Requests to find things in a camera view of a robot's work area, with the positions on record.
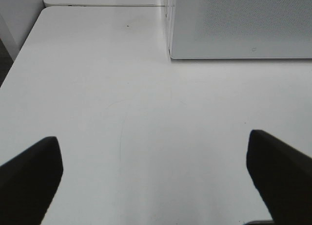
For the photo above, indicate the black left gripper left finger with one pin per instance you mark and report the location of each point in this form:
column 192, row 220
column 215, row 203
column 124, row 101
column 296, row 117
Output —
column 28, row 183

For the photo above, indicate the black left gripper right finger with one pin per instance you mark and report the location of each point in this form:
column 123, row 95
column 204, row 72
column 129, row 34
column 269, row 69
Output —
column 283, row 177

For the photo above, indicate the white microwave oven body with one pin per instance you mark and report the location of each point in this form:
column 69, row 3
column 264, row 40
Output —
column 168, row 9

